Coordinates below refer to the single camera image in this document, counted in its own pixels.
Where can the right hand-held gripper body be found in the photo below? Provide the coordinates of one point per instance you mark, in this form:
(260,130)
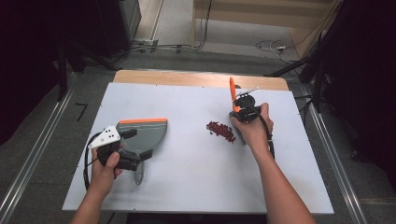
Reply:
(247,107)

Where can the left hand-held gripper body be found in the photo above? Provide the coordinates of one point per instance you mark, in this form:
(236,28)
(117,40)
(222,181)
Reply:
(107,137)

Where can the grey dustpan with orange edge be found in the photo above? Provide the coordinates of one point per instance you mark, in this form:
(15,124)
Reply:
(146,137)

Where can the pile of red beans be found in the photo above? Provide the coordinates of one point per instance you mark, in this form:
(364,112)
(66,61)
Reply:
(221,130)

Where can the person's right hand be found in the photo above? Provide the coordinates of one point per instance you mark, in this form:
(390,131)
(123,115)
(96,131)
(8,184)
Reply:
(253,130)

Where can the person's left hand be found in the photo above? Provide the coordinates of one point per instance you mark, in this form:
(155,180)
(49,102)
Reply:
(104,174)

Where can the dark round table grommet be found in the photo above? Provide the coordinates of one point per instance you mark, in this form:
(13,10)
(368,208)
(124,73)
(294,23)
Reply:
(237,86)

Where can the white board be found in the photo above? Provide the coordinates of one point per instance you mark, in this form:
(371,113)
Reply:
(186,102)

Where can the wooden table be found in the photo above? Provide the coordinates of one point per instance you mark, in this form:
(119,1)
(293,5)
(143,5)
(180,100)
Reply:
(186,78)

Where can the black stand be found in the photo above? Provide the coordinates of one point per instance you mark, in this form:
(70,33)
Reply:
(317,77)

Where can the grey power strip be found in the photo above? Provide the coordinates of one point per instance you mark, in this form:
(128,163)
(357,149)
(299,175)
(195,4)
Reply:
(146,43)

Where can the black cabinet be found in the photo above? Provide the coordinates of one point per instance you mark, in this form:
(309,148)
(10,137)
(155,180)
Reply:
(120,25)

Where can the metal floor rail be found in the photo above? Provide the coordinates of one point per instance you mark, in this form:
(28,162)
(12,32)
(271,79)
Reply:
(34,155)
(348,193)

